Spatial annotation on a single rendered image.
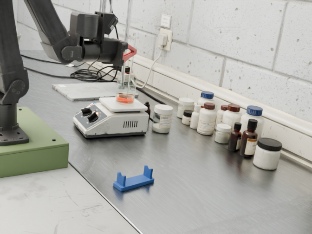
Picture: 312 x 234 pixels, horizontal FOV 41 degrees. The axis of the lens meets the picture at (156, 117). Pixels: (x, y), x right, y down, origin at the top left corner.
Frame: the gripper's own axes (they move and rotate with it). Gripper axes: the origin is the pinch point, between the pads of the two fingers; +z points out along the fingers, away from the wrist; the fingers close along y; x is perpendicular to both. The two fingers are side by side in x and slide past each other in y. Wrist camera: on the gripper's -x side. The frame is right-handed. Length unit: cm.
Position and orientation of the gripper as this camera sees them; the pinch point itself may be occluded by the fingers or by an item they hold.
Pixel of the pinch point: (133, 51)
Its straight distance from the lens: 127.2
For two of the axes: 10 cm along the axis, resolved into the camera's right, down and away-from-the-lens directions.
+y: -6.9, -3.0, 6.5
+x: -1.5, 9.5, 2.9
